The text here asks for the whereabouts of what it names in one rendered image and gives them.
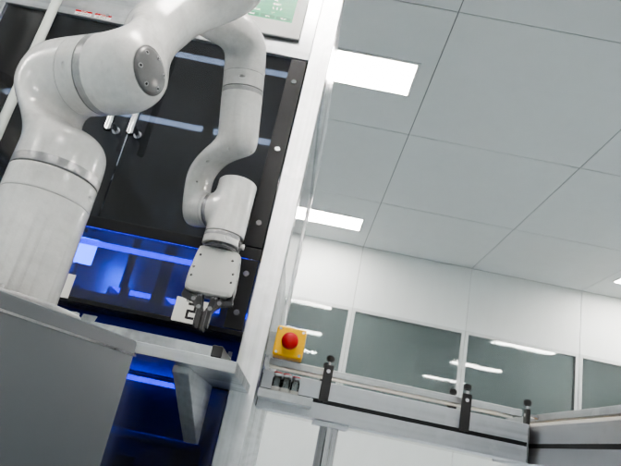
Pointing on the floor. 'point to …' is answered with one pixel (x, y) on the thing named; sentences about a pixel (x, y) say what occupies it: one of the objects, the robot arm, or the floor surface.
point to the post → (278, 240)
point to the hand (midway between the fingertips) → (201, 321)
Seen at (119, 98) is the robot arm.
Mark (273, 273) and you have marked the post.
